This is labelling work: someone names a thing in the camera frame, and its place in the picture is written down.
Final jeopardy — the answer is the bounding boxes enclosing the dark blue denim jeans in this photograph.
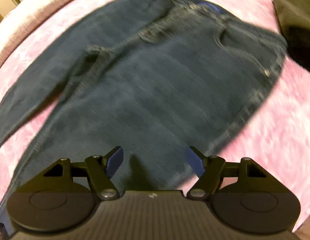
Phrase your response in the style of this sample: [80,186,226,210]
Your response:
[0,0,287,239]

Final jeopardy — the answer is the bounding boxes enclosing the black fabric storage bag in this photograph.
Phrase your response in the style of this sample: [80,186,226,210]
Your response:
[273,0,310,72]

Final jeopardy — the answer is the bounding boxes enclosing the white quilted comforter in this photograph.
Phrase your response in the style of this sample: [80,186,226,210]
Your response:
[0,0,72,68]

